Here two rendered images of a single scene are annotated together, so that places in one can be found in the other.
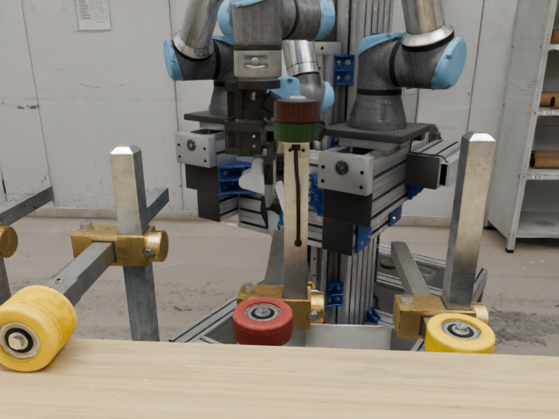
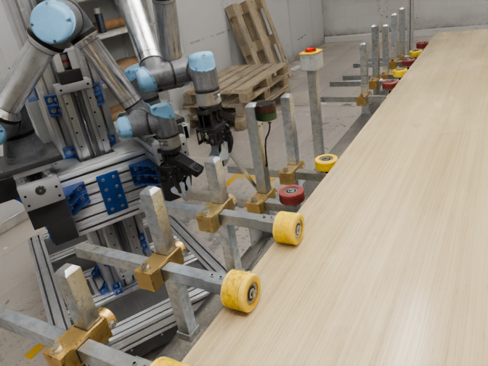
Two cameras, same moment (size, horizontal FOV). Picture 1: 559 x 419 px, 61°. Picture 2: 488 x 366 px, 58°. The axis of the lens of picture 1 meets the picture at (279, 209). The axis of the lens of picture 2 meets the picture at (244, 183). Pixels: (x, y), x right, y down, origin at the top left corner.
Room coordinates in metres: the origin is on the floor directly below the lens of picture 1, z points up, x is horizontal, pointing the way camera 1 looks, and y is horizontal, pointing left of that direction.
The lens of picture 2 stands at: (0.08, 1.14, 1.53)
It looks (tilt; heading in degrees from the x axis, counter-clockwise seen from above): 25 degrees down; 300
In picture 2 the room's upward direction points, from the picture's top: 10 degrees counter-clockwise
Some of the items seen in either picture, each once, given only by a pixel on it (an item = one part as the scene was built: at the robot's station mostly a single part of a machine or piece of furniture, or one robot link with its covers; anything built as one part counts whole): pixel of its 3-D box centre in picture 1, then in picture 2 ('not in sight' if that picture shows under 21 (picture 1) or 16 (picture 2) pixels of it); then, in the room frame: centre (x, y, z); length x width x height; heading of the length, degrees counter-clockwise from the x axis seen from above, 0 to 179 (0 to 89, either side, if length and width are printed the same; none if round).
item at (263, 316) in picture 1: (263, 345); (293, 205); (0.55, 0.02, 0.85); 0.08 x 0.08 x 0.11
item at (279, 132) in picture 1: (296, 129); (266, 115); (0.62, -0.02, 1.14); 0.06 x 0.06 x 0.02
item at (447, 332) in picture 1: (455, 364); (327, 171); (0.51, -0.23, 0.85); 0.08 x 0.08 x 0.11
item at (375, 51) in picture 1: (383, 61); (141, 80); (1.26, -0.27, 1.21); 0.13 x 0.12 x 0.14; 46
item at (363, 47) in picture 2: not in sight; (364, 87); (0.59, -1.27, 0.87); 0.03 x 0.03 x 0.48; 86
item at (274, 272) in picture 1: (274, 283); (239, 200); (0.75, 0.01, 0.84); 0.43 x 0.03 x 0.04; 176
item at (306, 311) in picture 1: (280, 307); (263, 200); (0.66, 0.00, 0.85); 0.13 x 0.06 x 0.05; 86
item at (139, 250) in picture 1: (121, 244); (218, 211); (0.68, 0.25, 0.95); 0.13 x 0.06 x 0.05; 86
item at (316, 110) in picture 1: (296, 110); (266, 107); (0.62, -0.02, 1.16); 0.06 x 0.06 x 0.02
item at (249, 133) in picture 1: (254, 117); (212, 124); (0.78, 0.04, 1.13); 0.09 x 0.08 x 0.12; 86
